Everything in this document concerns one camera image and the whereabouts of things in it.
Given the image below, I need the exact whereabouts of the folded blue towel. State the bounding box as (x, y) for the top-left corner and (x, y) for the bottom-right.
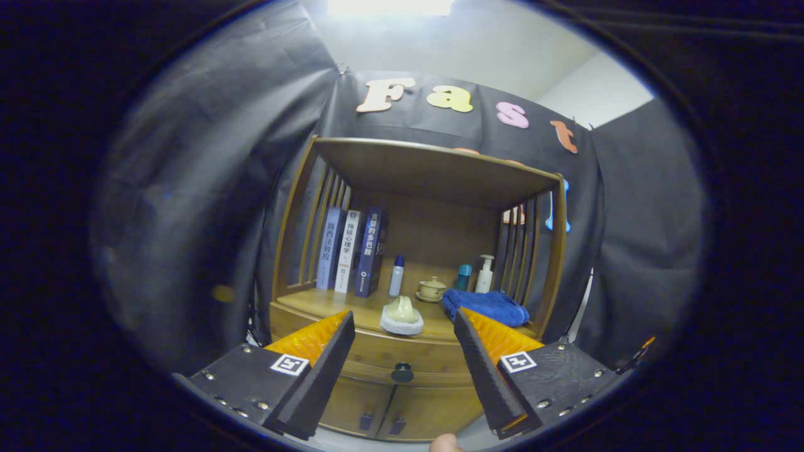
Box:
(442, 289), (530, 328)

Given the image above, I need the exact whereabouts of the wooden cabinet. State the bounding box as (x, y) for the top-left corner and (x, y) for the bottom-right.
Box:
(269, 136), (567, 443)

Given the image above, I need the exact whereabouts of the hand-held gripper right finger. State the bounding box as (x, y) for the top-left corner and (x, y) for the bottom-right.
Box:
(454, 308), (626, 440)

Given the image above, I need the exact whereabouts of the wooden cabinet door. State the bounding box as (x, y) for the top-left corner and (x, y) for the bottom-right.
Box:
(377, 384), (484, 442)
(320, 375), (398, 437)

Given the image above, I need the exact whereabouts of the white pump bottle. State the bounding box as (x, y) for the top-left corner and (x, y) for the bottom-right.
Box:
(475, 254), (495, 294)

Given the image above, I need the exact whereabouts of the beige lidded teacup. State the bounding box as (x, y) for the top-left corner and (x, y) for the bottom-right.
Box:
(415, 276), (448, 303)

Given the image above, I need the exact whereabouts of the wooden countertop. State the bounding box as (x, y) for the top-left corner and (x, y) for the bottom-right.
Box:
(276, 257), (538, 343)

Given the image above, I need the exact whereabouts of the black backdrop cloth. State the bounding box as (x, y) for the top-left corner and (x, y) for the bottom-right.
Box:
(91, 0), (710, 377)

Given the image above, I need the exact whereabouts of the white book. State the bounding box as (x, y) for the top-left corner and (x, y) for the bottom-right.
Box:
(334, 210), (363, 294)

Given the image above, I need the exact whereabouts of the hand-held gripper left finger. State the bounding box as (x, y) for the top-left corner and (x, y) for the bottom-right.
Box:
(173, 310), (356, 441)

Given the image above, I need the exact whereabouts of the dark blue book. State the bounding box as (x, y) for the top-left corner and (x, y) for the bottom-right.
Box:
(354, 207), (388, 298)

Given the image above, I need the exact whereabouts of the white bottle with blue cap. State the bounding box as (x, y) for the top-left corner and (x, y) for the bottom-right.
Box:
(388, 255), (406, 298)

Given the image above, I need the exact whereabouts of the light blue book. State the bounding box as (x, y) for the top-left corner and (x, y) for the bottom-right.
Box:
(316, 207), (348, 291)

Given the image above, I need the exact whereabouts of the black equipment with cables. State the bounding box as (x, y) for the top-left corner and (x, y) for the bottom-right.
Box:
(616, 336), (657, 377)

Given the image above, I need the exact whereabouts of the wooden drawer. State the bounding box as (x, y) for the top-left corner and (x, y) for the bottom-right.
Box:
(270, 303), (542, 387)

